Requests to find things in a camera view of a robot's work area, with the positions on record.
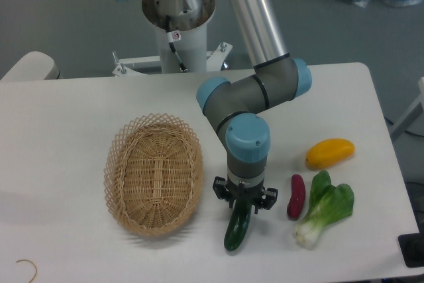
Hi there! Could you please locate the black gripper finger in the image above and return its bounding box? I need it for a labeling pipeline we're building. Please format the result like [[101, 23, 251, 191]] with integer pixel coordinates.
[[252, 188, 278, 214], [213, 176, 235, 209]]

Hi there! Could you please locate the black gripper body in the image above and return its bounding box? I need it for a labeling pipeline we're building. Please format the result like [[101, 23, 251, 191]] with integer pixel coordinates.
[[226, 177, 264, 209]]

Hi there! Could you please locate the dark green cucumber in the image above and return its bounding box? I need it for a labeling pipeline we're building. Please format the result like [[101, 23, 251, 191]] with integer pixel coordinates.
[[224, 199, 252, 252]]

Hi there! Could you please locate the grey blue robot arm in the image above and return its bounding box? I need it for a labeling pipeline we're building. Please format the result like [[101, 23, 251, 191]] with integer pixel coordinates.
[[142, 0, 311, 211]]

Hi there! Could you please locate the purple sweet potato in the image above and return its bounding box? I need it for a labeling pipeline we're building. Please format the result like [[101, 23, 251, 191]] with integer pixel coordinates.
[[286, 174, 305, 220]]

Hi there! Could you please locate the green bok choy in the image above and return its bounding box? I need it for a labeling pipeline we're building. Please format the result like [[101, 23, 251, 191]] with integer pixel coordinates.
[[294, 170, 354, 249]]

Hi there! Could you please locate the woven wicker basket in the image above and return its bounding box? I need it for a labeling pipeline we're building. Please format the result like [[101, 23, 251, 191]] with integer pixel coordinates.
[[104, 113, 203, 237]]

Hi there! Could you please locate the yellow mango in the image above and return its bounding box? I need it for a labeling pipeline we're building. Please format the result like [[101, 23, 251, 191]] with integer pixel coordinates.
[[305, 139, 355, 170]]

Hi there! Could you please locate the black device at edge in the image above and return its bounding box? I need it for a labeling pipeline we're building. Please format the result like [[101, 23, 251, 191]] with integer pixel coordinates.
[[398, 233, 423, 268]]

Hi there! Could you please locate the tan rubber band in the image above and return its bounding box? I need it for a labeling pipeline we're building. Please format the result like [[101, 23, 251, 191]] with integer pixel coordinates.
[[16, 259, 38, 282]]

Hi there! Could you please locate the white chair armrest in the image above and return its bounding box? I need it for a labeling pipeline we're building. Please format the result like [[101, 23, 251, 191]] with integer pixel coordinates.
[[1, 51, 62, 83]]

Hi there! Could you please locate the white frame leg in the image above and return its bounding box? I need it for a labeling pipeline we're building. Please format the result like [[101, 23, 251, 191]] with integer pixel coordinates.
[[389, 77, 423, 142]]

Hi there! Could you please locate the black pedestal cable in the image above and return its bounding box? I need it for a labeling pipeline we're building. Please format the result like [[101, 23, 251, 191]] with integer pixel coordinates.
[[164, 14, 188, 73]]

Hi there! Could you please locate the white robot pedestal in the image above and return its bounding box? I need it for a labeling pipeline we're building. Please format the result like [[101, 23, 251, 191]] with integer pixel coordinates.
[[113, 0, 233, 76]]

